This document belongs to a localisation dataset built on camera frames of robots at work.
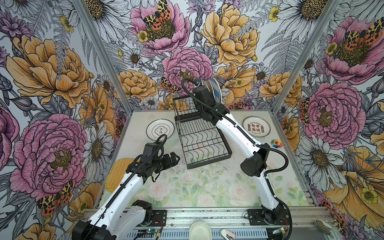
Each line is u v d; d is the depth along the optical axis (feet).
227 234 2.25
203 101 1.97
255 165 1.92
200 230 2.31
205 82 2.70
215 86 2.73
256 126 3.69
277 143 3.32
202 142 3.34
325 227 2.30
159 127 3.67
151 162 2.02
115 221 1.42
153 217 2.40
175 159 2.40
